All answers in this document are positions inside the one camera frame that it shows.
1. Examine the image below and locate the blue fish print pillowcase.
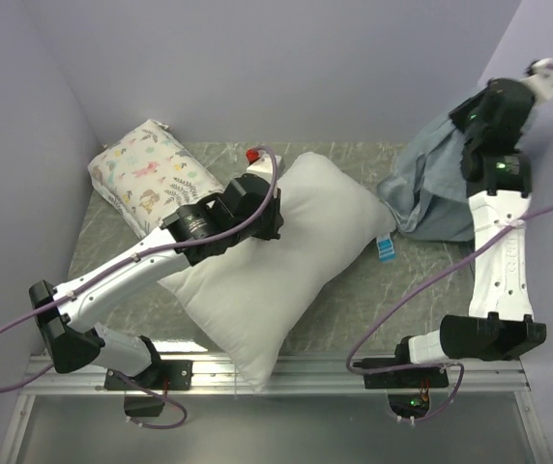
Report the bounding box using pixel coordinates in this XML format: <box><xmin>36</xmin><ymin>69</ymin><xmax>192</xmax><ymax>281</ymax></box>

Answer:
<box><xmin>376</xmin><ymin>113</ymin><xmax>474</xmax><ymax>243</ymax></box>

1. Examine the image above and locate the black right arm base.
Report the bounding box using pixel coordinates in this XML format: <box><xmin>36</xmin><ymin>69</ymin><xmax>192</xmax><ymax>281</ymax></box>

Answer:
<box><xmin>353</xmin><ymin>358</ymin><xmax>449</xmax><ymax>422</ymax></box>

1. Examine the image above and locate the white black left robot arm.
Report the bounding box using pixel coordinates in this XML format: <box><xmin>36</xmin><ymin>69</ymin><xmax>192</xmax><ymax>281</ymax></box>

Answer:
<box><xmin>29</xmin><ymin>174</ymin><xmax>283</xmax><ymax>389</ymax></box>

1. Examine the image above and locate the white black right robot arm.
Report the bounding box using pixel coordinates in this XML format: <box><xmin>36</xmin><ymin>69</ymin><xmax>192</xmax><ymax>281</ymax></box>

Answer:
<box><xmin>393</xmin><ymin>72</ymin><xmax>553</xmax><ymax>387</ymax></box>

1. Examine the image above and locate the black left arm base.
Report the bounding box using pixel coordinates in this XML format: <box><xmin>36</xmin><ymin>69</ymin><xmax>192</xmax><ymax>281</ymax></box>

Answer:
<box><xmin>103</xmin><ymin>360</ymin><xmax>193</xmax><ymax>419</ymax></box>

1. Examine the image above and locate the white floral print pillow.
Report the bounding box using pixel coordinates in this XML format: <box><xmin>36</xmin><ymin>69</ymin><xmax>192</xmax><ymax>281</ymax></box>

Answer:
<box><xmin>88</xmin><ymin>119</ymin><xmax>223</xmax><ymax>238</ymax></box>

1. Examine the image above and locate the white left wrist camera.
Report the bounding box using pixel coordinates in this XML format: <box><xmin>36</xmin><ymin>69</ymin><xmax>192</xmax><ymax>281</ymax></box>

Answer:
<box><xmin>246</xmin><ymin>148</ymin><xmax>274</xmax><ymax>185</ymax></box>

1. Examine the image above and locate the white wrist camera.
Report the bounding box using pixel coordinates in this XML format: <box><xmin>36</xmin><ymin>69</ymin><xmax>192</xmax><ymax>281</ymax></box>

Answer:
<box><xmin>246</xmin><ymin>148</ymin><xmax>274</xmax><ymax>185</ymax></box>
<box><xmin>519</xmin><ymin>58</ymin><xmax>553</xmax><ymax>105</ymax></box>

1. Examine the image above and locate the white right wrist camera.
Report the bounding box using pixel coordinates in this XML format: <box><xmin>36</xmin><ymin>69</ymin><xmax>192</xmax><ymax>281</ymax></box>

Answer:
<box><xmin>519</xmin><ymin>58</ymin><xmax>553</xmax><ymax>105</ymax></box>

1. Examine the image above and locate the aluminium front rail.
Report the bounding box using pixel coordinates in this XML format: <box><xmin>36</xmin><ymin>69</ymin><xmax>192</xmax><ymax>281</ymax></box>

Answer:
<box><xmin>19</xmin><ymin>353</ymin><xmax>530</xmax><ymax>395</ymax></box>

